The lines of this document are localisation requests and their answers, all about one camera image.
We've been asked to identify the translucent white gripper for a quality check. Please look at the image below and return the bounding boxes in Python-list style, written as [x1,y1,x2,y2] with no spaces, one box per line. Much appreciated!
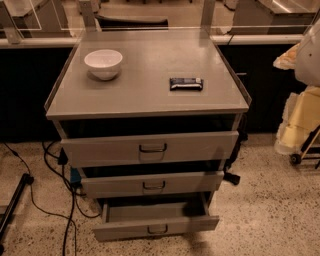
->
[273,43,320,155]

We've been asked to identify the grey bottom drawer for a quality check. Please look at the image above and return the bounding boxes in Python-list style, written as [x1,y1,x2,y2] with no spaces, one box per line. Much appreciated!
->
[93,197,219,241]

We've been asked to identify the grey drawer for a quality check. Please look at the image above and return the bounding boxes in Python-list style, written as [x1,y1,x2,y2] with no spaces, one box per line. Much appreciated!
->
[93,197,219,241]
[82,171,224,198]
[61,131,238,167]

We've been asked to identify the grey top drawer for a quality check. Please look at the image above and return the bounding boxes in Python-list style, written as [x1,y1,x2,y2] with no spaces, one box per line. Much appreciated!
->
[61,131,238,167]

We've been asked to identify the grey middle drawer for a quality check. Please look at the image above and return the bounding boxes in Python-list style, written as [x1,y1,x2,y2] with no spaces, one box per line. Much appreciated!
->
[82,171,224,198]

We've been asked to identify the grey drawer cabinet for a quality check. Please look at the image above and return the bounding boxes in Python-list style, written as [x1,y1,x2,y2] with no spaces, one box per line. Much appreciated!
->
[43,27,253,242]

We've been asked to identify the wheeled cart base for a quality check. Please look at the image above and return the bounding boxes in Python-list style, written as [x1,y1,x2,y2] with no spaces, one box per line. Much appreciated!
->
[290,125,320,169]

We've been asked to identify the dark blue snack bar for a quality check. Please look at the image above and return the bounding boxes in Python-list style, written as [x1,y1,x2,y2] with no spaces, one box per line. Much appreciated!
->
[169,78,204,91]

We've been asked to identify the black power plug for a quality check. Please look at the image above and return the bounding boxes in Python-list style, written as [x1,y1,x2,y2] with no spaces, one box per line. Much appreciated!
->
[223,171,241,186]

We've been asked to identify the white ceramic bowl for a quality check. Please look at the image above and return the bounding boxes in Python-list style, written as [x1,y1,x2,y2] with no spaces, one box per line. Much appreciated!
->
[84,49,123,81]

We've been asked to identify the blue box behind cabinet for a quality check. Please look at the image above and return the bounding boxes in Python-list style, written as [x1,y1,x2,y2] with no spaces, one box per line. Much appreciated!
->
[70,168,81,185]

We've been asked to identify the black stand leg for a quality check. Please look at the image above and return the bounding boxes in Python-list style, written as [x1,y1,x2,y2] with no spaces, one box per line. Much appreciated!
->
[0,173,34,256]

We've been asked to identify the black floor cable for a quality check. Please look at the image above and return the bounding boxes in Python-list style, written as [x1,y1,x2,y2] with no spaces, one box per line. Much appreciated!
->
[3,140,101,256]

